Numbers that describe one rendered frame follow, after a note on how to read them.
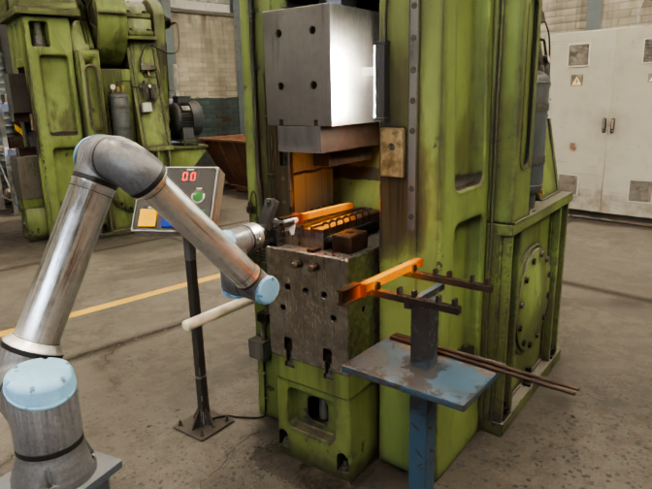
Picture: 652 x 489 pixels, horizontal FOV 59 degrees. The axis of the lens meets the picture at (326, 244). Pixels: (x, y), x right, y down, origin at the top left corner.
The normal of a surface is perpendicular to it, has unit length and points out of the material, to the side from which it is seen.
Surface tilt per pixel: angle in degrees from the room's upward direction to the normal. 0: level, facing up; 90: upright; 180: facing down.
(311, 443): 90
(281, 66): 90
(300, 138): 90
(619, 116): 90
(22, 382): 5
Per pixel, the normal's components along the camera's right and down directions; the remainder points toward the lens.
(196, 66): 0.69, 0.17
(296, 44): -0.59, 0.22
